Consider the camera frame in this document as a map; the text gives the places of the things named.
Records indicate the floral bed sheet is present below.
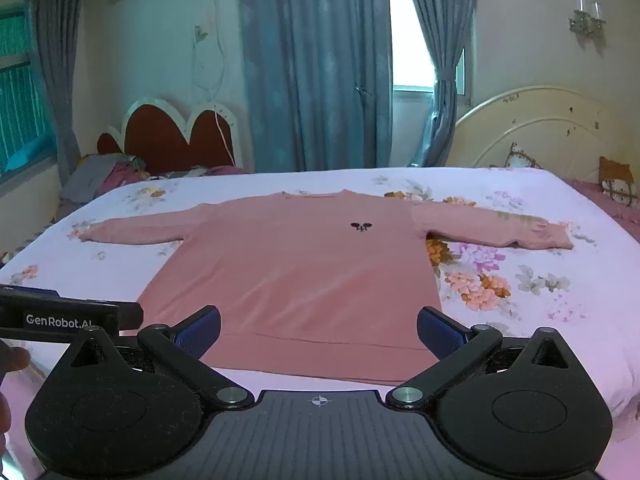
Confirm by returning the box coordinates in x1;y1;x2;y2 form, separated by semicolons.
0;166;640;480

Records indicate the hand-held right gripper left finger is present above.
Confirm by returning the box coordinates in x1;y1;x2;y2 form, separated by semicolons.
67;305;251;409

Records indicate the pile of clothes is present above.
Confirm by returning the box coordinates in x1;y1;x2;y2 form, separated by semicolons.
59;152;153;206

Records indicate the cream arched headboard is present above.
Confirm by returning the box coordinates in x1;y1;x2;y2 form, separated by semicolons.
445;86;640;181

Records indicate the pink blanket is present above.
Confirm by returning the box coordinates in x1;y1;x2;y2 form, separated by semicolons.
561;176;640;223

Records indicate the bright window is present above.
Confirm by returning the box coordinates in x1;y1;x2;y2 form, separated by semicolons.
386;0;475;107

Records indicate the blue-grey curtain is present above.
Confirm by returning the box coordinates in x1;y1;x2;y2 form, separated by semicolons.
399;0;483;168
237;0;393;173

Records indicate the red heart-shaped headboard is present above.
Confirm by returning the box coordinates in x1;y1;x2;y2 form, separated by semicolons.
96;96;245;175

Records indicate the brown patterned pillow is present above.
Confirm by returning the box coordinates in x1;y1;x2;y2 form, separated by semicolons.
598;156;637;206

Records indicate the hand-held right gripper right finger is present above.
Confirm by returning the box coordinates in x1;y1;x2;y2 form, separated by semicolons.
386;305;573;409

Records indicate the person's left hand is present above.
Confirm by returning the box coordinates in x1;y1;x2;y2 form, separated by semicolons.
0;340;32;436

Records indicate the maroon blanket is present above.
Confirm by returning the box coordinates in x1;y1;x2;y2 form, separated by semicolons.
147;164;248;180

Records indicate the green screened window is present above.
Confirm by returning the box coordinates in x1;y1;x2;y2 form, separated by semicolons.
0;4;57;173

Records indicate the white wall cable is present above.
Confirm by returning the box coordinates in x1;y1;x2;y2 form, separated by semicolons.
192;0;238;167

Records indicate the pink long-sleeved sweatshirt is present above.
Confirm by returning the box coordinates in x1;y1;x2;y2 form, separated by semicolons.
79;189;575;383

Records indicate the grey curtain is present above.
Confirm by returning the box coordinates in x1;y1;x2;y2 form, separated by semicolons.
25;0;83;196

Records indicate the glass wall lamp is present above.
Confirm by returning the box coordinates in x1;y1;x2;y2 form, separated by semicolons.
568;0;607;38

